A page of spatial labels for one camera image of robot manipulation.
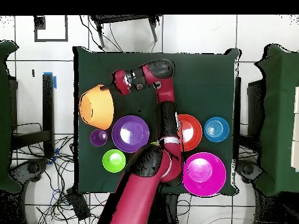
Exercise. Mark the dark green tablecloth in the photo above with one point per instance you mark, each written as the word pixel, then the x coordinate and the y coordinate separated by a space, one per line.
pixel 205 81

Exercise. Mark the pink bowl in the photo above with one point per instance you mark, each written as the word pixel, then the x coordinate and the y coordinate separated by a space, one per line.
pixel 205 173

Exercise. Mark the large yellow-orange bowl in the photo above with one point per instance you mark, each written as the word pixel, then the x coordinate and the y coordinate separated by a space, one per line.
pixel 98 109

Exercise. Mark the black power strip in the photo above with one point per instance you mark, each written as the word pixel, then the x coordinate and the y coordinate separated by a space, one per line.
pixel 78 205

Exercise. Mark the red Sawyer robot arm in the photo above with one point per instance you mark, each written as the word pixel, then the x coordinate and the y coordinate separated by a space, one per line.
pixel 140 198

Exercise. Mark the green cloth covered side table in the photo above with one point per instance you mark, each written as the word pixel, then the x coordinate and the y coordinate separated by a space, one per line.
pixel 5 116
pixel 280 116

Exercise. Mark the green bowl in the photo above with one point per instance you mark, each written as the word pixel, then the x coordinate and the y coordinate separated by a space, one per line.
pixel 114 161

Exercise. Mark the light blue bowl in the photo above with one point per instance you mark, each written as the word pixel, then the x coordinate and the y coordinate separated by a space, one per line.
pixel 216 129

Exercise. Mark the purple cup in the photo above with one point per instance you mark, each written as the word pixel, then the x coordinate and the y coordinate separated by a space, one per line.
pixel 98 137

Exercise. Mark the purple bowl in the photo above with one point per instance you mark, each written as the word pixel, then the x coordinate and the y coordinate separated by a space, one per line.
pixel 130 134

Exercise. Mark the blue tape strip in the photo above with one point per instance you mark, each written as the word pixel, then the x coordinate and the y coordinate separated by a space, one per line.
pixel 55 81

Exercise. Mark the black frame table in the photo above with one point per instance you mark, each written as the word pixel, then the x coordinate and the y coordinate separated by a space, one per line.
pixel 48 112

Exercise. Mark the red bowl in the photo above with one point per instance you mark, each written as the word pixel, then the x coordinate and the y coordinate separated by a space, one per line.
pixel 192 133

